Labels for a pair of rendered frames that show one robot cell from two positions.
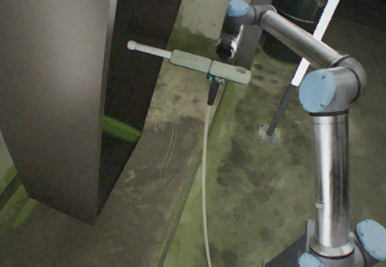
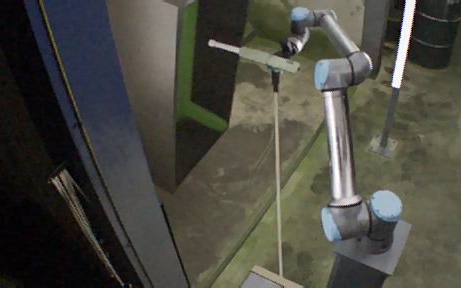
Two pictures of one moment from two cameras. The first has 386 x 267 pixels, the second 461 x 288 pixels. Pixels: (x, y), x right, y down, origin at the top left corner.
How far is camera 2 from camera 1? 1.11 m
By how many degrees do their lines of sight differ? 19
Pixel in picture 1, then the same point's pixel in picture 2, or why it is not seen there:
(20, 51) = (137, 48)
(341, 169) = (339, 132)
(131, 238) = (209, 227)
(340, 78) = (334, 65)
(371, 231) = (383, 197)
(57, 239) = not seen: hidden behind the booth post
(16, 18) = (138, 33)
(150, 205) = (234, 201)
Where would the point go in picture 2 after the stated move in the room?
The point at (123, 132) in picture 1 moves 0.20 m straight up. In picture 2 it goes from (212, 122) to (209, 97)
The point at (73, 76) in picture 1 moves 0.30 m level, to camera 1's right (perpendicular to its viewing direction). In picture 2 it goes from (162, 60) to (232, 73)
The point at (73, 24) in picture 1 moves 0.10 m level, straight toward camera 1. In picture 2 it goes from (162, 36) to (162, 50)
